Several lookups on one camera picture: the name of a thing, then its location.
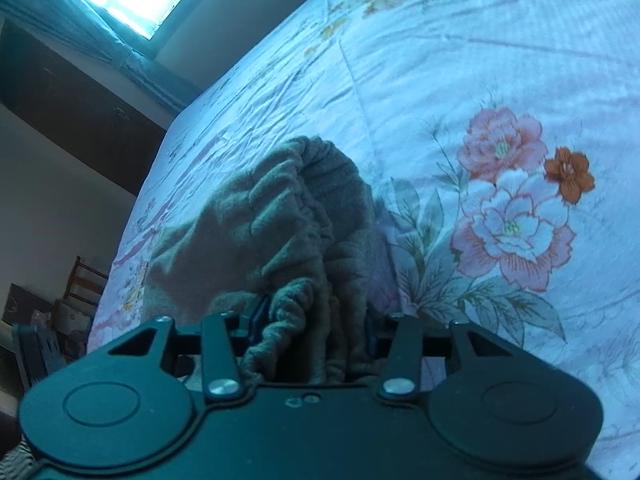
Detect dark wooden wardrobe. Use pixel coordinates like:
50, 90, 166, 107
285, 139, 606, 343
0, 19, 169, 197

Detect dark picture frame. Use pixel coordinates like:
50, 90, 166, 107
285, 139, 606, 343
2, 283, 55, 330

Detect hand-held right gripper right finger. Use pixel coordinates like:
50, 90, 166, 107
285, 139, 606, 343
364, 310, 513, 404

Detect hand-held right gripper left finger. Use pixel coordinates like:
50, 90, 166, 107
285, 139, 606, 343
107, 296, 272, 404

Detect wooden chair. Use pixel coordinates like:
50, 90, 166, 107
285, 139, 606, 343
62, 255, 111, 307

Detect floral bed sheet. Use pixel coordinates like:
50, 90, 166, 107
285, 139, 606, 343
87, 0, 640, 480

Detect beige fleece pants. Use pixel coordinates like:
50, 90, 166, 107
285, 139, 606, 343
142, 135, 402, 387

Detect teal curtain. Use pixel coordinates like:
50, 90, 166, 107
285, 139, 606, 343
0, 0, 202, 117

